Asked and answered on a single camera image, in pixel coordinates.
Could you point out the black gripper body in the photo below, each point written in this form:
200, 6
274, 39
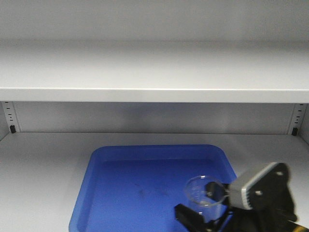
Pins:
278, 217

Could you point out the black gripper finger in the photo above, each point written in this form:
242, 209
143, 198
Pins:
214, 189
188, 217

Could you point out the small glass beaker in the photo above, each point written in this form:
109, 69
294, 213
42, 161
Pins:
211, 208

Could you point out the grey cabinet shelf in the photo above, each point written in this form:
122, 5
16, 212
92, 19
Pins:
102, 71

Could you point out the blue plastic tray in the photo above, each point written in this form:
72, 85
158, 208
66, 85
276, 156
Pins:
135, 188

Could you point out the right black shelf clip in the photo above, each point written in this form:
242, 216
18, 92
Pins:
294, 131

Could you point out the black shelf clip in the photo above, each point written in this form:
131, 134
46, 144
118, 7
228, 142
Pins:
12, 129
294, 131

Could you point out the left black shelf clip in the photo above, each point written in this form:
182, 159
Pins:
12, 129

